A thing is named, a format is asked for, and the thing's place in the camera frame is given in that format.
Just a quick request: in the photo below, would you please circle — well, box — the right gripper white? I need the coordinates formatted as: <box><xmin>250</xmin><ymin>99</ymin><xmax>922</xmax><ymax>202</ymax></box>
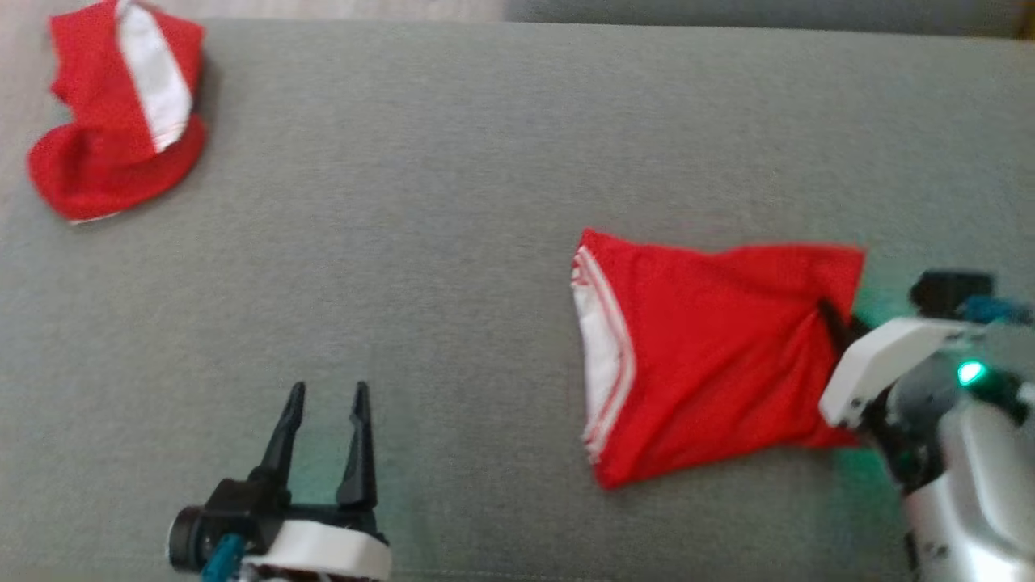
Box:
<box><xmin>817</xmin><ymin>299</ymin><xmax>984</xmax><ymax>429</ymax></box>

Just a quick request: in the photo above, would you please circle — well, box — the small grey sofa cushion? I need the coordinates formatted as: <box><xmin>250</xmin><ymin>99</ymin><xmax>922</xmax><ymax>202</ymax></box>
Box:
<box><xmin>503</xmin><ymin>0</ymin><xmax>1016</xmax><ymax>37</ymax></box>

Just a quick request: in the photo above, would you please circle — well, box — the red garment white striped trim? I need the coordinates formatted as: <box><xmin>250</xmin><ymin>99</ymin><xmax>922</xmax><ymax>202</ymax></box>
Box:
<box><xmin>570</xmin><ymin>228</ymin><xmax>868</xmax><ymax>490</ymax></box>

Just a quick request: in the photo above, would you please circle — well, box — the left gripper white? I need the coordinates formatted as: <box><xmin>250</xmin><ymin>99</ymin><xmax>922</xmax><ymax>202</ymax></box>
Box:
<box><xmin>243</xmin><ymin>382</ymin><xmax>394</xmax><ymax>581</ymax></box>

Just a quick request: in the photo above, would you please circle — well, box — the red garment with white band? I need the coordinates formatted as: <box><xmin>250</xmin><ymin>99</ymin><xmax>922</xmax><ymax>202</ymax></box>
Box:
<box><xmin>27</xmin><ymin>0</ymin><xmax>207</xmax><ymax>226</ymax></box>

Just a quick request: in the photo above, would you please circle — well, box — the large grey sofa seat cushion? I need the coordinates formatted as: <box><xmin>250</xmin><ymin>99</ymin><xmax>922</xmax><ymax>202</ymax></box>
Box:
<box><xmin>0</xmin><ymin>18</ymin><xmax>1035</xmax><ymax>582</ymax></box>

